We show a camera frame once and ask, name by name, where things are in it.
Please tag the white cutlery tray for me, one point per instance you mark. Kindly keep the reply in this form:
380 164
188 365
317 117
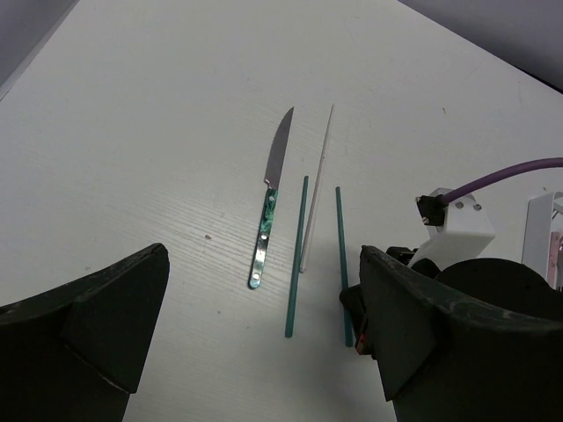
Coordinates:
542 243

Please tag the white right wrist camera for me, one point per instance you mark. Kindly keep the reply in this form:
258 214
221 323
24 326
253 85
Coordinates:
465 233

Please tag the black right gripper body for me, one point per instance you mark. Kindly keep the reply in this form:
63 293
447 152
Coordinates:
503 283

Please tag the green handle knife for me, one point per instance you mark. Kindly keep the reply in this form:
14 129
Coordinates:
272 180

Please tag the teal chopstick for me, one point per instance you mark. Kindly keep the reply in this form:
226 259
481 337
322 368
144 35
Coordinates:
293 285
343 255

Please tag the white chopstick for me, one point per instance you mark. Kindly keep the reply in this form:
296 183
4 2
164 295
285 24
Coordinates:
310 226

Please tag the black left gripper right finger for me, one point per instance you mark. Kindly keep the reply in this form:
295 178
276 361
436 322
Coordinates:
445 356

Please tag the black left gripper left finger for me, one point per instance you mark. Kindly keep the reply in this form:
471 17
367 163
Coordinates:
77 351

